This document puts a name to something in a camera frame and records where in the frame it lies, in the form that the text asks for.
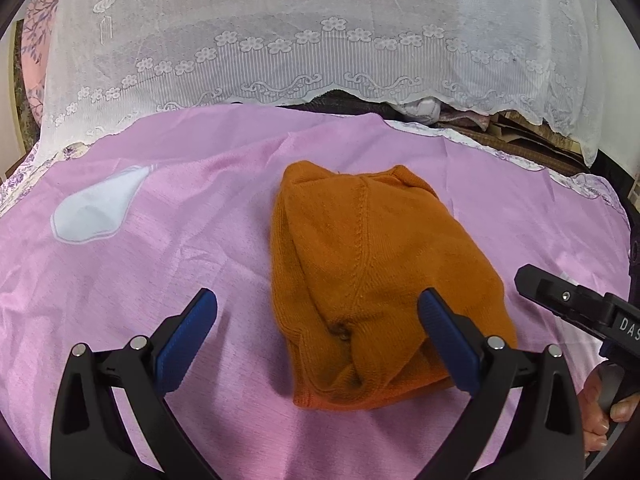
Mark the brown woven mat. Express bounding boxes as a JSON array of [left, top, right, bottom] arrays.
[[435, 120, 601, 177]]

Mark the pink floral bedding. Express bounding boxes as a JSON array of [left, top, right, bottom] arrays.
[[17, 0, 69, 127]]

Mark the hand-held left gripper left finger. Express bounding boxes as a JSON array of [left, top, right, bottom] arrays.
[[50, 288, 222, 480]]

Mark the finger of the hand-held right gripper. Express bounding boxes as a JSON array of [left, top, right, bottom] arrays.
[[514, 264, 609, 334]]

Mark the orange knitted sweater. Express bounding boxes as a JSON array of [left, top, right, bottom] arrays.
[[270, 160, 519, 411]]

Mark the white cloth bundle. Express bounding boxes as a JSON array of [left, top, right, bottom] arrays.
[[397, 97, 444, 124]]

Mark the floral bed sheet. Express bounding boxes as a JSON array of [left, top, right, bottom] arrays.
[[0, 119, 630, 218]]

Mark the person's right hand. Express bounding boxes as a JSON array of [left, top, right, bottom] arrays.
[[579, 366, 632, 454]]

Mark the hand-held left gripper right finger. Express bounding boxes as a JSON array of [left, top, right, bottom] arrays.
[[417, 287, 587, 480]]

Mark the dark cloth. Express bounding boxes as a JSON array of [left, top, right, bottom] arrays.
[[280, 88, 401, 119]]

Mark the pink blanket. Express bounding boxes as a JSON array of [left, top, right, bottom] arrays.
[[0, 105, 633, 480]]

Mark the white lace cloth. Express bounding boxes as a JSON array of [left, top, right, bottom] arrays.
[[37, 0, 607, 168]]

